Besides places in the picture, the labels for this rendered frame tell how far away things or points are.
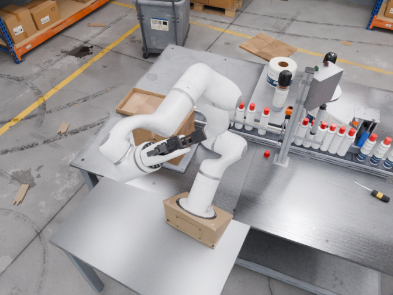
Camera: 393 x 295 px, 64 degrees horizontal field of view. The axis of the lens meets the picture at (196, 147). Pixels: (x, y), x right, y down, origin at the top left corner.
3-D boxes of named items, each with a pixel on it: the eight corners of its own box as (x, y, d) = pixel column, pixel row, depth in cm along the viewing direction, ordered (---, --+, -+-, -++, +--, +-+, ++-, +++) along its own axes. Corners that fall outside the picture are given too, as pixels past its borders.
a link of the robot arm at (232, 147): (203, 169, 165) (220, 126, 161) (235, 184, 158) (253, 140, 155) (194, 171, 154) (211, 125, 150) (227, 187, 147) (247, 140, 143)
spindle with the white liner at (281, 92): (285, 105, 225) (295, 69, 202) (282, 113, 219) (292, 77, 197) (272, 102, 227) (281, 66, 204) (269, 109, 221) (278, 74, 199)
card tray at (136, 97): (169, 100, 236) (169, 96, 233) (154, 123, 220) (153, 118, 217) (134, 91, 243) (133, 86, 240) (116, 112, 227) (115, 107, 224)
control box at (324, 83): (331, 100, 166) (344, 69, 152) (309, 112, 160) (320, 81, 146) (316, 89, 172) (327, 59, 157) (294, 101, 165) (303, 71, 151)
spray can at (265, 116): (266, 130, 208) (272, 107, 192) (264, 136, 205) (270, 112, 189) (258, 129, 209) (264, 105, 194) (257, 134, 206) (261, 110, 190)
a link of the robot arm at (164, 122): (163, 69, 94) (100, 149, 83) (199, 105, 101) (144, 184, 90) (151, 75, 102) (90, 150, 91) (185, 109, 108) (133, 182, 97)
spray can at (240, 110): (242, 124, 211) (247, 101, 196) (241, 130, 208) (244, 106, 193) (235, 123, 213) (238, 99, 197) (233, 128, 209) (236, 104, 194)
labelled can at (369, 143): (365, 156, 193) (379, 133, 178) (364, 163, 190) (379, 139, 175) (356, 154, 194) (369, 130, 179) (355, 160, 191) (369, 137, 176)
